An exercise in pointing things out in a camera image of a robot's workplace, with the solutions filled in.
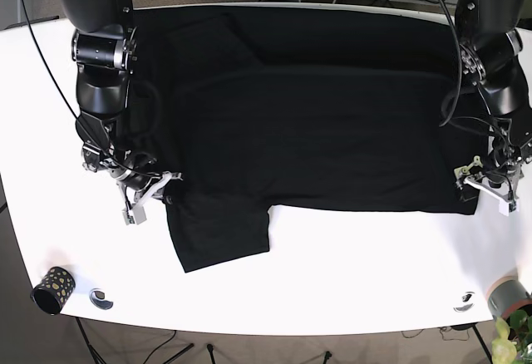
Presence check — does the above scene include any silver table grommet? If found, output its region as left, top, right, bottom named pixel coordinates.
left=89, top=288, right=114, bottom=310
left=452, top=291, right=476, bottom=313

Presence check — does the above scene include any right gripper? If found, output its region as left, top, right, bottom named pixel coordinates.
left=115, top=170, right=183, bottom=225

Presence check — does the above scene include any black gold-dotted cup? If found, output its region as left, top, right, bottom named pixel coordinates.
left=30, top=266, right=76, bottom=316

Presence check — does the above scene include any left silver table grommet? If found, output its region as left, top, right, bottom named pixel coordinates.
left=89, top=288, right=114, bottom=310

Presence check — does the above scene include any grey flower pot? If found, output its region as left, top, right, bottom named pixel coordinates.
left=485, top=276, right=531, bottom=320

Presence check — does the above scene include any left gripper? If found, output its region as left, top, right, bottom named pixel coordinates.
left=454, top=156, right=521, bottom=215

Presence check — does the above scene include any green potted plant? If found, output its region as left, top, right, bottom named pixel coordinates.
left=491, top=309, right=532, bottom=364

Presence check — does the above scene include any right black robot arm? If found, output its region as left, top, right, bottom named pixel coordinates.
left=60, top=0, right=181, bottom=224

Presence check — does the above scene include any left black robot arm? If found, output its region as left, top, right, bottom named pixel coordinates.
left=441, top=0, right=531, bottom=215

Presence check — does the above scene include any right silver table grommet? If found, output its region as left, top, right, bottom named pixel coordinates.
left=452, top=291, right=476, bottom=313

